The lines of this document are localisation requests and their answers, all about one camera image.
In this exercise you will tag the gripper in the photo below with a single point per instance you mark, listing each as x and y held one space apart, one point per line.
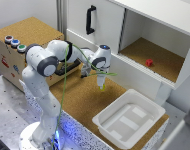
101 79

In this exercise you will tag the yellow block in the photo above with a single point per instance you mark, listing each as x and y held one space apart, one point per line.
102 88

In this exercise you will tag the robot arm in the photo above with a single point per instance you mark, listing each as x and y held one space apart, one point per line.
38 83

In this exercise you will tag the pink block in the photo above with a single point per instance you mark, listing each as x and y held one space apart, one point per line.
149 62

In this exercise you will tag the white plastic box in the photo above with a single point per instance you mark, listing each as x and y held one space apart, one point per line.
128 121

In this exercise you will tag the white sliding door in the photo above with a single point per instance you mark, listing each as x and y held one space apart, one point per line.
108 23

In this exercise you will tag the white cabinet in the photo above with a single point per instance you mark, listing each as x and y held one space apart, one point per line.
155 20

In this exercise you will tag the wooden drawer box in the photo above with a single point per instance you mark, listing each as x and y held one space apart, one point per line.
31 31

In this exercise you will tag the green button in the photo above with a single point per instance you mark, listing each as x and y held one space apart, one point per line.
21 47

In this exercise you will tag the blue button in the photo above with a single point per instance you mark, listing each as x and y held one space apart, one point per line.
15 42

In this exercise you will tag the red button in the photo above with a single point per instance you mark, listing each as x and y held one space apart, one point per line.
8 38

